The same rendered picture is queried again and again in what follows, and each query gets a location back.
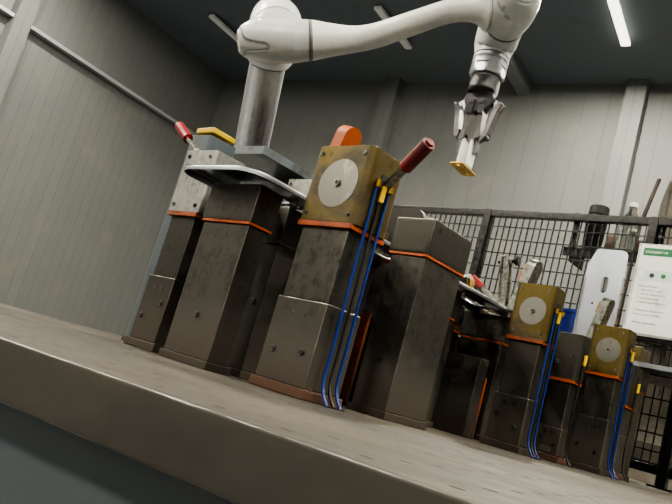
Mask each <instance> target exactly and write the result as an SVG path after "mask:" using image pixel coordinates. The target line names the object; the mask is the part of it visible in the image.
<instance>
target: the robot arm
mask: <svg viewBox="0 0 672 504"><path fill-rule="evenodd" d="M540 2H541V0H443V1H440V2H436V3H433V4H430V5H427V6H424V7H421V8H418V9H415V10H412V11H409V12H406V13H403V14H400V15H397V16H394V17H391V18H388V19H385V20H382V21H379V22H375V23H371V24H367V25H358V26H350V25H341V24H334V23H327V22H322V21H317V20H309V19H301V16H300V13H299V11H298V9H297V7H296V6H295V5H294V4H293V3H292V2H291V1H290V0H261V1H259V2H258V3H257V4H256V6H255V7H254V9H253V11H252V13H251V16H250V20H249V21H247V22H245V23H244V24H242V25H241V26H240V27H239V29H238V30H237V45H238V51H239V53H240V54H241V55H242V56H243V57H244V58H247V59H248V61H249V62H250V63H249V68H248V74H247V79H246V84H245V90H244V95H243V101H242V106H241V112H240V117H239V123H238V128H237V133H236V139H235V140H236V141H235V144H234V147H235V146H266V147H268V148H269V145H270V140H271V136H272V131H273V126H274V121H275V117H276V112H277V107H278V102H279V98H280V93H281V88H282V83H283V79H284V74H285V70H287V69H288V68H289V67H290V66H291V65H292V64H293V63H300V62H308V61H316V60H320V59H324V58H329V57H334V56H340V55H345V54H352V53H358V52H363V51H368V50H373V49H377V48H380V47H384V46H387V45H390V44H393V43H395V42H398V41H401V40H404V39H406V38H409V37H412V36H415V35H417V34H420V33H423V32H426V31H428V30H431V29H434V28H437V27H440V26H443V25H446V24H450V23H457V22H470V23H474V24H476V25H477V26H478V29H477V33H476V37H475V43H474V49H475V50H474V56H473V59H472V64H471V68H470V72H469V75H470V77H471V79H470V83H469V87H468V93H467V95H466V97H465V98H464V100H463V101H461V102H459V103H458V102H455V103H454V107H455V120H454V131H453V136H454V137H455V138H456V139H457V140H458V141H459V143H458V147H457V150H456V151H457V153H458V157H457V160H456V162H463V163H464V162H465V164H466V165H467V166H468V167H469V168H470V169H471V170H472V166H473V162H474V158H475V155H478V154H479V150H480V145H481V143H482V142H485V141H486V142H488V141H489V140H490V138H491V135H492V133H493V130H494V128H495V126H496V123H497V121H498V119H499V116H500V114H501V113H502V112H503V111H504V109H505V106H504V105H503V103H502V102H498V101H497V95H498V92H499V88H500V84H501V83H503V82H504V80H505V76H506V72H507V68H508V65H509V61H510V58H511V56H512V55H513V53H514V51H515V50H516V48H517V46H518V43H519V41H520V38H521V36H522V34H523V33H524V32H525V31H526V30H527V29H528V28H529V26H530V25H531V23H532V22H533V20H534V18H535V16H536V14H537V12H538V9H539V6H540ZM465 105H466V106H467V108H468V109H467V112H466V114H467V115H466V118H465V121H464V124H463V116H464V112H463V111H464V110H465ZM492 108H493V109H492ZM491 109H492V111H491V114H490V116H489V118H488V121H487V123H486V119H487V117H488V112H489V111H490V110H491ZM477 115H478V118H477V124H476V129H475V135H474V137H473V138H474V139H475V140H474V139H471V140H470V144H469V143H468V142H467V140H468V137H469V134H470V131H471V128H472V125H473V122H474V119H476V117H477ZM485 123H486V126H485ZM467 151H468V152H467ZM466 155H467V156H466ZM465 159H466V161H465Z"/></svg>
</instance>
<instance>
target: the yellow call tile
mask: <svg viewBox="0 0 672 504"><path fill-rule="evenodd" d="M196 133H197V134H199V135H212V136H214V137H216V138H218V139H220V140H221V141H223V142H225V143H227V144H235V141H236V140H235V139H234V138H232V137H231V136H229V135H227V134H225V133H224V132H222V131H220V130H219V129H217V128H215V127H213V128H198V129H197V132H196Z"/></svg>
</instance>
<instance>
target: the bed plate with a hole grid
mask: <svg viewBox="0 0 672 504"><path fill-rule="evenodd" d="M121 338H122V336H120V335H117V334H113V333H109V332H106V331H102V330H98V329H94V328H91V327H87V326H83V325H80V324H76V323H72V322H68V321H65V320H61V319H57V318H53V317H50V316H46V315H42V314H39V313H35V312H31V311H27V310H24V309H20V308H16V307H13V306H9V305H5V304H1V303H0V403H3V404H5V405H7V406H10V407H12V408H14V409H17V410H19V411H21V412H23V413H26V414H28V415H30V416H33V417H35V418H37V419H40V420H42V421H44V422H47V423H49V424H51V425H53V426H56V427H58V428H60V429H63V430H65V431H67V432H70V433H72V434H74V435H77V436H79V437H81V438H84V439H86V440H88V441H90V442H93V443H95V444H97V445H100V446H102V447H104V448H107V449H109V450H111V451H114V452H116V453H118V454H120V455H123V456H125V457H127V458H130V459H132V460H134V461H137V462H139V463H141V464H144V465H146V466H148V467H151V468H153V469H155V470H157V471H160V472H162V473H164V474H167V475H169V476H171V477H174V478H176V479H178V480H181V481H183V482H185V483H188V484H190V485H192V486H194V487H197V488H199V489H201V490H204V491H206V492H208V493H211V494H213V495H215V496H218V497H220V498H222V499H224V500H227V501H229V502H231V503H234V504H672V493H670V492H667V491H663V490H660V489H657V488H653V487H650V486H646V483H642V482H639V481H636V480H632V479H629V481H628V482H630V483H628V482H625V481H623V480H620V481H619V480H615V479H611V477H605V476H601V475H597V474H594V473H591V472H587V471H584V470H581V469H577V468H574V467H573V468H571V467H568V466H567V465H561V464H557V463H554V462H550V461H547V460H544V459H542V461H541V460H537V459H533V458H530V457H528V456H524V455H520V454H517V453H513V452H510V451H507V450H503V449H500V448H497V447H493V446H490V445H487V444H484V443H480V441H478V440H475V439H470V438H466V437H462V436H459V435H455V434H452V433H449V432H445V431H442V430H439V429H436V428H430V427H426V430H422V429H418V428H414V427H410V426H406V425H402V424H398V423H394V422H390V421H386V420H383V419H379V418H376V417H373V416H370V415H367V414H363V413H360V412H357V411H354V410H351V409H347V408H346V406H344V405H341V409H342V410H345V411H344V412H343V411H339V410H335V409H331V408H327V407H323V405H319V404H315V403H311V402H307V401H303V400H300V399H297V398H293V397H290V396H287V395H284V394H281V393H278V392H275V391H272V390H268V389H265V388H262V387H259V386H256V385H253V384H250V383H248V381H249V380H245V379H241V378H238V377H235V376H231V375H229V376H226V375H223V374H219V373H215V372H211V371H207V370H203V369H200V368H197V367H194V366H191V365H188V364H185V363H182V362H178V361H175V360H172V359H169V358H166V357H163V356H160V355H158V354H157V353H154V352H150V351H147V350H144V349H141V348H138V347H134V346H131V345H128V344H125V343H123V340H121Z"/></svg>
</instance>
